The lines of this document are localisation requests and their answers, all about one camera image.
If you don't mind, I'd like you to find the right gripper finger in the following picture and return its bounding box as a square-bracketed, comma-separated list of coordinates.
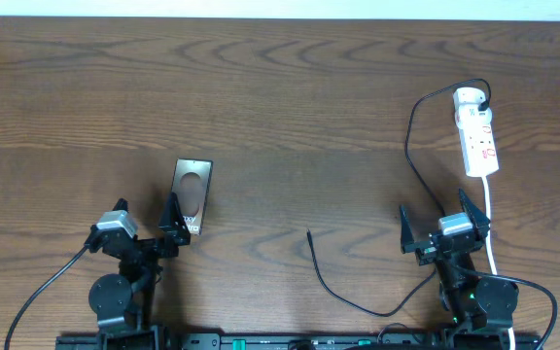
[458, 189, 491, 231]
[400, 205, 415, 248]

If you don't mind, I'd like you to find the bronze Galaxy smartphone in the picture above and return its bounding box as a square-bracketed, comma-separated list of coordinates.
[171, 158, 213, 235]

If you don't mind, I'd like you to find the black charging cable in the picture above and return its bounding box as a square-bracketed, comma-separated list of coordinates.
[306, 78, 493, 318]

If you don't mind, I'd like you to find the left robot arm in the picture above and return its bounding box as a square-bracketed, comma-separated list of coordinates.
[84, 192, 191, 349]

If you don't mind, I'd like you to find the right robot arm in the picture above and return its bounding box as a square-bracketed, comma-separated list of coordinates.
[400, 191, 519, 349]

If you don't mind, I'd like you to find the white USB charger adapter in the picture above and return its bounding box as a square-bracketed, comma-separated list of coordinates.
[453, 87, 493, 129]

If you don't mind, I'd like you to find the white power strip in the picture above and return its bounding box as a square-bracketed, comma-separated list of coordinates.
[455, 103, 499, 178]

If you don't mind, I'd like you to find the white power strip cord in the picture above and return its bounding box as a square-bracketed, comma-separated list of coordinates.
[480, 175, 517, 350]

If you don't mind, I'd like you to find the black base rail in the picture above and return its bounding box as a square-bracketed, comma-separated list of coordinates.
[55, 331, 543, 350]

